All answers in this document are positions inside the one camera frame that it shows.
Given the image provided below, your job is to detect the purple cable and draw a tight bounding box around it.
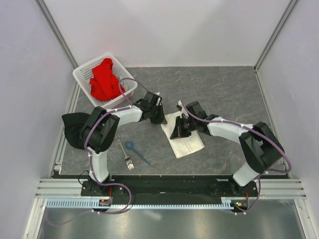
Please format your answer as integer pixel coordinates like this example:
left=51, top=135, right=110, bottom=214
left=46, top=78, right=150, bottom=227
left=178, top=101, right=292, bottom=217

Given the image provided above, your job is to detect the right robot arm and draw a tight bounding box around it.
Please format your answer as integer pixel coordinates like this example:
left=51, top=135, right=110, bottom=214
left=170, top=101, right=285, bottom=196

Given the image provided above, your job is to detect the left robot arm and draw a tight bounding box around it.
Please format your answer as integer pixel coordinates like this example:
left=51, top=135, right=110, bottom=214
left=80, top=92, right=167, bottom=196

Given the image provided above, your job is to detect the blue plastic spoon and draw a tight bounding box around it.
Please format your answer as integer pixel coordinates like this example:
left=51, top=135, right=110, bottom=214
left=125, top=141, right=151, bottom=166

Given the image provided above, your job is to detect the white plastic basket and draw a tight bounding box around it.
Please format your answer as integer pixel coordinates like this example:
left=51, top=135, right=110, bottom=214
left=73, top=53, right=138, bottom=109

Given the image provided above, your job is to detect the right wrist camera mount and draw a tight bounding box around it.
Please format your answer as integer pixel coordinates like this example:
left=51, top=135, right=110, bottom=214
left=176, top=101, right=188, bottom=118

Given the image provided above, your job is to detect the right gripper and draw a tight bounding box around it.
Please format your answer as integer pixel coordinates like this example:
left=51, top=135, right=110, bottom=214
left=170, top=116, right=197, bottom=139

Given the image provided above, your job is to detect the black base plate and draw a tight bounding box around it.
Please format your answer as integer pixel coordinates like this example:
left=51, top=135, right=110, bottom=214
left=81, top=175, right=258, bottom=206

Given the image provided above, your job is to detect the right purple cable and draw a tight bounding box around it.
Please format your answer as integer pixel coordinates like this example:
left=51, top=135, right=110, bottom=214
left=178, top=101, right=292, bottom=217

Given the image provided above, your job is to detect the slotted cable duct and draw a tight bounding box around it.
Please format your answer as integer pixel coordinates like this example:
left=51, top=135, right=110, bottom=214
left=46, top=198, right=234, bottom=210

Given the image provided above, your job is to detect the white cloth napkin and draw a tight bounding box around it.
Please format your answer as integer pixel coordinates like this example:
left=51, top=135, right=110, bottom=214
left=161, top=112, right=204, bottom=158

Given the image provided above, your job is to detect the black cloth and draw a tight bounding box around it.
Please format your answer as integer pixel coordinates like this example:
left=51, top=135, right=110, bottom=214
left=62, top=113, right=90, bottom=149

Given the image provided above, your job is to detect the red cloth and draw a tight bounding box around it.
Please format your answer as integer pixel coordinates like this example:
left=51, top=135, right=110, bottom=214
left=90, top=58, right=121, bottom=102

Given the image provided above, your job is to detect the black power cable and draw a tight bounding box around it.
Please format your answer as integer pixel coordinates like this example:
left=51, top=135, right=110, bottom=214
left=79, top=168, right=93, bottom=186

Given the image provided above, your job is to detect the silver metal fork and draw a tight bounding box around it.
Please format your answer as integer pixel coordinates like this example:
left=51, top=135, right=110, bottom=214
left=116, top=136, right=134, bottom=170

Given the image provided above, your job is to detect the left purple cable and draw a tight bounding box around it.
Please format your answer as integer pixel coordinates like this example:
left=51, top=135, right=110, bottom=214
left=46, top=78, right=150, bottom=227

